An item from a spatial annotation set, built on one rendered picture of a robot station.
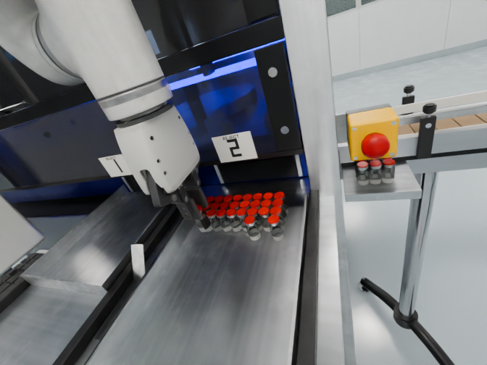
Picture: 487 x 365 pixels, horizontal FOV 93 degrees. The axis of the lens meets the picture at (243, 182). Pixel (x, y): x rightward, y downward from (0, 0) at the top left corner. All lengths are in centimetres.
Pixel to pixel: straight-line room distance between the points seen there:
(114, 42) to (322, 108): 30
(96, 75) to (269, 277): 35
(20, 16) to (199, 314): 42
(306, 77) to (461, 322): 123
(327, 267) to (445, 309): 107
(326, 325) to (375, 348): 95
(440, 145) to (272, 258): 41
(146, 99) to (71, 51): 8
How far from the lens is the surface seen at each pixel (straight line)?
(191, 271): 46
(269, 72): 41
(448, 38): 540
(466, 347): 137
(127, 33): 30
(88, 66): 30
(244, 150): 48
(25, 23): 38
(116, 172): 70
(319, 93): 42
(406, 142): 60
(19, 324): 66
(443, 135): 61
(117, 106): 30
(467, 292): 150
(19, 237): 110
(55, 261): 76
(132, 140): 30
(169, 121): 33
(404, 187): 54
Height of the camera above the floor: 120
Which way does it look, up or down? 31 degrees down
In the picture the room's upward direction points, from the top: 19 degrees counter-clockwise
